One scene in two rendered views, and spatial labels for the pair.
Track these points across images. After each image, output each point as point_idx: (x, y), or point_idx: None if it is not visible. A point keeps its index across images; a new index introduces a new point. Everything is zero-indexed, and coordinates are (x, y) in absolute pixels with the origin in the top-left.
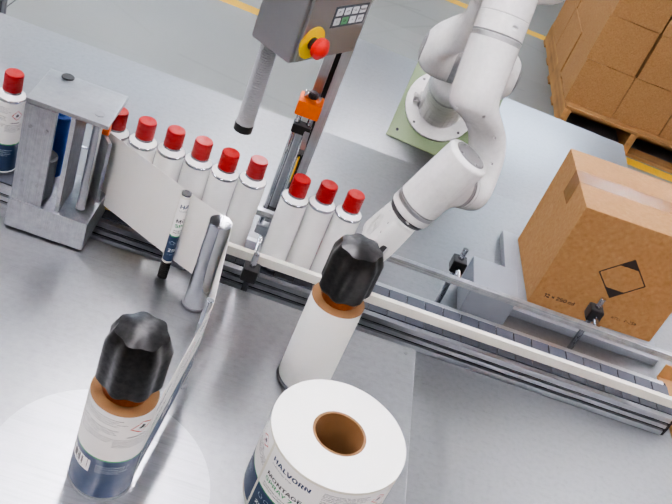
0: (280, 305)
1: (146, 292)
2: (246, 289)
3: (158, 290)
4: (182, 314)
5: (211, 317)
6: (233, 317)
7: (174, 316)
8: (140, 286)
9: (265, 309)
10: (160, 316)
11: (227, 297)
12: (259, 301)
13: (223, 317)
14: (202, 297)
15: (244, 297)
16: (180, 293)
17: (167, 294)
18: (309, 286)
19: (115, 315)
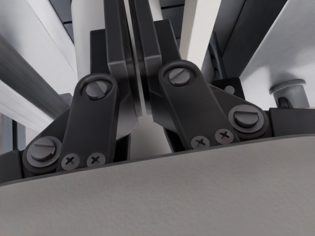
0: (276, 30)
1: (271, 105)
2: (221, 60)
3: (266, 103)
4: (307, 85)
5: (314, 72)
6: (314, 60)
7: (311, 87)
8: (262, 108)
9: (291, 42)
10: (311, 92)
11: (266, 75)
12: (269, 52)
13: (314, 66)
14: (310, 106)
15: (262, 65)
16: (267, 95)
17: (272, 99)
18: (182, 10)
19: (309, 103)
